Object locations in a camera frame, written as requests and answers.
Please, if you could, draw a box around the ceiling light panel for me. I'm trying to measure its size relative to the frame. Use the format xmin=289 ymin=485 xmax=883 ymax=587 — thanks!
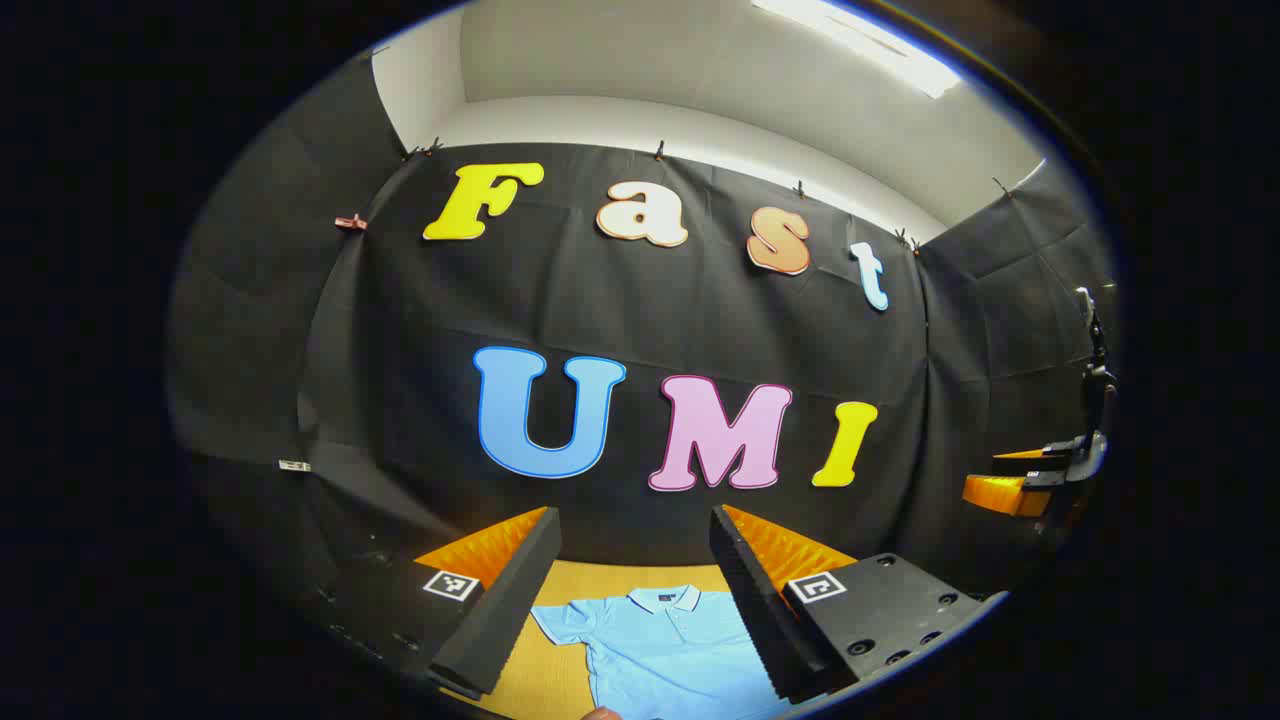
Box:
xmin=750 ymin=0 xmax=963 ymax=99

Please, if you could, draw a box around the black backdrop cloth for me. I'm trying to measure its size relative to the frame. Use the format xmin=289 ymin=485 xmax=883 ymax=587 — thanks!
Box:
xmin=170 ymin=60 xmax=1119 ymax=606

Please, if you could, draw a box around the light blue polo T-shirt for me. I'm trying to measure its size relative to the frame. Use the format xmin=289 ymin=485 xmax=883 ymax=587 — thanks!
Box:
xmin=530 ymin=585 xmax=826 ymax=720

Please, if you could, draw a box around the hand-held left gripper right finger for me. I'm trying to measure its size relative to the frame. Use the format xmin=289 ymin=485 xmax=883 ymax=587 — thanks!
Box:
xmin=708 ymin=504 xmax=1009 ymax=704

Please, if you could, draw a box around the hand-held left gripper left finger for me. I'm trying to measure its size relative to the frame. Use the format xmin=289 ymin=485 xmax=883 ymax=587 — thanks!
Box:
xmin=300 ymin=506 xmax=564 ymax=701

